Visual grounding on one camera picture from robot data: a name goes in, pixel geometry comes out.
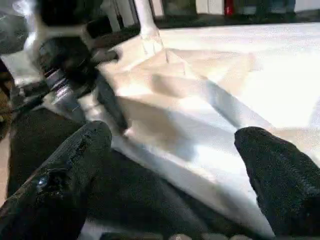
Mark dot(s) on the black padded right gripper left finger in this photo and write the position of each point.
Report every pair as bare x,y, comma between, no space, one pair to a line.
57,180

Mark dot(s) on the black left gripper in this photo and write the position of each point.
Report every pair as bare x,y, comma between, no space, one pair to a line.
67,65

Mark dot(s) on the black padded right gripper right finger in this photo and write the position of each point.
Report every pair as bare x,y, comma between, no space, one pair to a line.
287,187

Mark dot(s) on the white plastic table leg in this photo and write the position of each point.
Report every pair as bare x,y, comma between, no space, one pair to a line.
147,17

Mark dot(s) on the white plastic table top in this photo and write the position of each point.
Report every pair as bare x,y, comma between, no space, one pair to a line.
200,87

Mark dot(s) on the black mat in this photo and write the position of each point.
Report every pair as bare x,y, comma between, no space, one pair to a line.
150,200

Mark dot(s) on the red bottle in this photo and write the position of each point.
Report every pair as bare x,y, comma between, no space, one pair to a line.
228,7

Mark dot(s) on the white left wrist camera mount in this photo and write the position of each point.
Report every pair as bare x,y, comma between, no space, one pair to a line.
40,30

